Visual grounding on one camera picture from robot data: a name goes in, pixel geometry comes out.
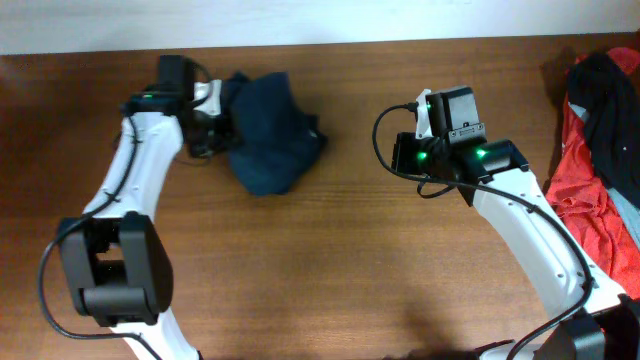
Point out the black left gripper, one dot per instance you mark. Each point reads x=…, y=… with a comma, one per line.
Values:
x=233, y=138

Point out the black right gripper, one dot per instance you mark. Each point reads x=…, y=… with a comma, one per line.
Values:
x=403, y=149

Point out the dark navy blue shorts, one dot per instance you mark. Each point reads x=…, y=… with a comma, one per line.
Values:
x=277, y=142

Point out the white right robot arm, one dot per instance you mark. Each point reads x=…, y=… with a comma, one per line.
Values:
x=590, y=316

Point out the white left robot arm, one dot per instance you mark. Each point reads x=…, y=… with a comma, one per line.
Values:
x=117, y=270

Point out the red mesh shirt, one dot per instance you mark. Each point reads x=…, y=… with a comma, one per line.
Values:
x=581, y=199

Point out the black garment on pile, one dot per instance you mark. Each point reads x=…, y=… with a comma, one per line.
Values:
x=611, y=131

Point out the light grey garment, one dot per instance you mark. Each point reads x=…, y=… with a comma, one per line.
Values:
x=628, y=212

